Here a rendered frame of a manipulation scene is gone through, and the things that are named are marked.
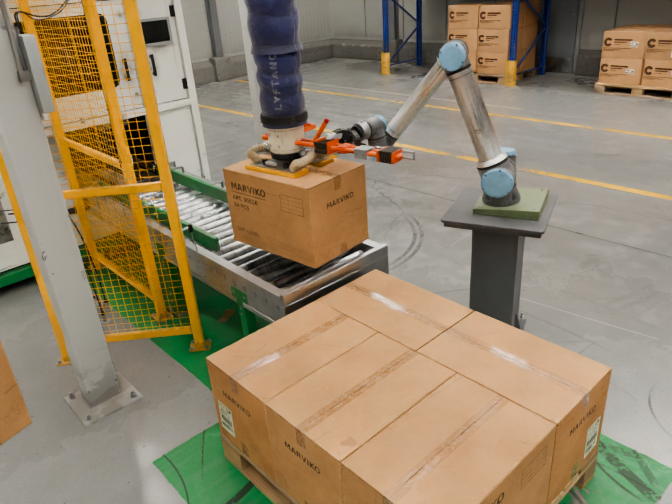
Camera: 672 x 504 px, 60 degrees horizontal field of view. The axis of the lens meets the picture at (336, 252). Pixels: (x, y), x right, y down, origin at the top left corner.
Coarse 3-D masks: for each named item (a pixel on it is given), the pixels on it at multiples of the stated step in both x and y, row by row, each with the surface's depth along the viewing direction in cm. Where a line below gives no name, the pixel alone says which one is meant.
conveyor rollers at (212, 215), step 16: (160, 192) 419; (176, 192) 417; (192, 192) 415; (160, 208) 391; (192, 208) 387; (208, 208) 385; (224, 208) 383; (160, 224) 365; (208, 224) 358; (224, 224) 364; (224, 240) 336; (224, 256) 317; (240, 256) 315; (256, 256) 319; (272, 256) 315; (352, 256) 306; (256, 272) 299; (272, 272) 296; (288, 272) 302; (304, 272) 297; (320, 272) 293; (288, 288) 281
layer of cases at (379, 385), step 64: (320, 320) 253; (384, 320) 250; (448, 320) 246; (256, 384) 217; (320, 384) 214; (384, 384) 212; (448, 384) 209; (512, 384) 207; (576, 384) 205; (256, 448) 227; (320, 448) 187; (384, 448) 184; (448, 448) 182; (512, 448) 180; (576, 448) 210
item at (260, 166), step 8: (264, 160) 281; (248, 168) 285; (256, 168) 281; (264, 168) 279; (272, 168) 276; (280, 168) 275; (288, 168) 274; (304, 168) 274; (288, 176) 269; (296, 176) 267
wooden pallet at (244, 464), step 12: (228, 444) 249; (228, 456) 254; (240, 456) 244; (240, 468) 248; (252, 468) 248; (588, 468) 227; (252, 480) 243; (264, 480) 242; (576, 480) 220; (588, 480) 232; (264, 492) 237; (276, 492) 236; (564, 492) 215
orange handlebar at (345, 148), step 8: (304, 128) 294; (312, 128) 299; (264, 136) 286; (296, 144) 274; (304, 144) 271; (312, 144) 268; (336, 144) 264; (344, 144) 261; (352, 144) 260; (344, 152) 258; (352, 152) 255; (368, 152) 249
